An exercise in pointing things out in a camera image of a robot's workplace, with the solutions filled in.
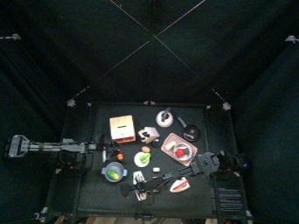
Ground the white round plate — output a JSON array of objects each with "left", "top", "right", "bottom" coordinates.
[{"left": 134, "top": 151, "right": 152, "bottom": 168}]

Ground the white red cake slice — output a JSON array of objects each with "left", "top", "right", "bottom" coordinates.
[{"left": 168, "top": 177, "right": 192, "bottom": 194}]

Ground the yellow green toy fruit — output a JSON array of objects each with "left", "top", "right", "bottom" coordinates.
[{"left": 107, "top": 170, "right": 122, "bottom": 180}]

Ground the grey bowl with vegetables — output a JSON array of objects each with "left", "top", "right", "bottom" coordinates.
[{"left": 100, "top": 161, "right": 128, "bottom": 184}]

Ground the green toy vegetable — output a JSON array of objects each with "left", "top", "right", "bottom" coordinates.
[{"left": 139, "top": 153, "right": 152, "bottom": 165}]

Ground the small metal bowl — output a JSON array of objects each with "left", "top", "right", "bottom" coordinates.
[{"left": 172, "top": 143, "right": 192, "bottom": 162}]

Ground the white toy kettle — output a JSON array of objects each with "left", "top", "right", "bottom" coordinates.
[{"left": 155, "top": 107, "right": 175, "bottom": 129}]

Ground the pink rectangular tray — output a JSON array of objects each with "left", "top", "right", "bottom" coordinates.
[{"left": 160, "top": 132, "right": 199, "bottom": 167}]

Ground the black toy frying pan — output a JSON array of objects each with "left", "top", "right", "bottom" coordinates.
[{"left": 176, "top": 116, "right": 202, "bottom": 143}]

